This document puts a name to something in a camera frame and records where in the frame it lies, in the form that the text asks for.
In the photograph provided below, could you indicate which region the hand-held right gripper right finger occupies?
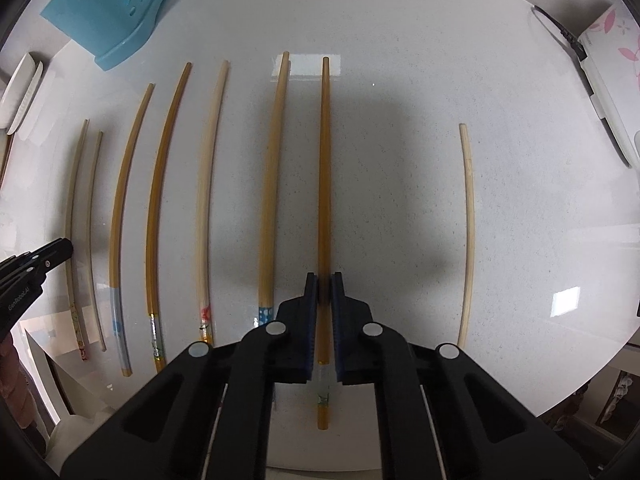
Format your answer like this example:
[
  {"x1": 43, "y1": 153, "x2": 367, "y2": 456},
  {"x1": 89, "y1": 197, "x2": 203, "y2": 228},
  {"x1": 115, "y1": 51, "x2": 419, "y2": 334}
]
[{"x1": 330, "y1": 271, "x2": 591, "y2": 480}]

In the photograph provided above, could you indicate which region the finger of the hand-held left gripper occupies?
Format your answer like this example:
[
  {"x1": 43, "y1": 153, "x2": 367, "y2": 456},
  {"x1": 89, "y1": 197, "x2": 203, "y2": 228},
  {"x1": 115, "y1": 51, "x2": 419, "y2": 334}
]
[{"x1": 0, "y1": 237, "x2": 75, "y2": 294}]

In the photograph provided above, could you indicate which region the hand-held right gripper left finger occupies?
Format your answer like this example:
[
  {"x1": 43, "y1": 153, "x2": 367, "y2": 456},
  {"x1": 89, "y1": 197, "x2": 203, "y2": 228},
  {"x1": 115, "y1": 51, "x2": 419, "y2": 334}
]
[{"x1": 60, "y1": 272, "x2": 319, "y2": 480}]

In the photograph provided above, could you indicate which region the dark amber chopstick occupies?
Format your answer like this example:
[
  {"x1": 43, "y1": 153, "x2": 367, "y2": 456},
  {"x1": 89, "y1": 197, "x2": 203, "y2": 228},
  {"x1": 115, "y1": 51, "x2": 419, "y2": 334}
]
[{"x1": 316, "y1": 56, "x2": 332, "y2": 432}]

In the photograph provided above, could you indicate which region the pale wooden chopstick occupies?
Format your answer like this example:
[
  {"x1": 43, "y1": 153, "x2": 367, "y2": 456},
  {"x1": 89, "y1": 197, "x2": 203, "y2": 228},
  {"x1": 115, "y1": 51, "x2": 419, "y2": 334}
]
[{"x1": 457, "y1": 123, "x2": 476, "y2": 350}]

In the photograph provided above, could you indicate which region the set of wooden chopsticks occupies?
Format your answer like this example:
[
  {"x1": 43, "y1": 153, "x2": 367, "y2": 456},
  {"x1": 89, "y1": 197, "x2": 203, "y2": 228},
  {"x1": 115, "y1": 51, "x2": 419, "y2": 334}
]
[{"x1": 64, "y1": 51, "x2": 292, "y2": 378}]

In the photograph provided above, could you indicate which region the blue plastic chopstick holder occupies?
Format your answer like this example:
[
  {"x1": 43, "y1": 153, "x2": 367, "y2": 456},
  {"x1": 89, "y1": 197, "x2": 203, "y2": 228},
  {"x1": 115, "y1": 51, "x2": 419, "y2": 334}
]
[{"x1": 40, "y1": 0, "x2": 175, "y2": 72}]

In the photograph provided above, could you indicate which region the person's left forearm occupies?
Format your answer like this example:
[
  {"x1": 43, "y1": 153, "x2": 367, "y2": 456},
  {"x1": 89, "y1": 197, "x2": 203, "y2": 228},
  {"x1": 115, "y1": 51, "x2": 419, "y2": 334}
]
[{"x1": 0, "y1": 332, "x2": 41, "y2": 431}]

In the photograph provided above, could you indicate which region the white ribbed dish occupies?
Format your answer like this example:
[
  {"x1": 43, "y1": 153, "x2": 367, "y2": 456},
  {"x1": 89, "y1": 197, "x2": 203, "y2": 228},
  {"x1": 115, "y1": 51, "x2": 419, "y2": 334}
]
[{"x1": 0, "y1": 52, "x2": 47, "y2": 134}]

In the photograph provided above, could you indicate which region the white pink flowered tissue pack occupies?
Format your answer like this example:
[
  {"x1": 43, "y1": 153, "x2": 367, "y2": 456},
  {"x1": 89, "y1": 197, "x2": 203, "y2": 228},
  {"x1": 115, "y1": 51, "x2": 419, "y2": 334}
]
[{"x1": 578, "y1": 2, "x2": 640, "y2": 161}]

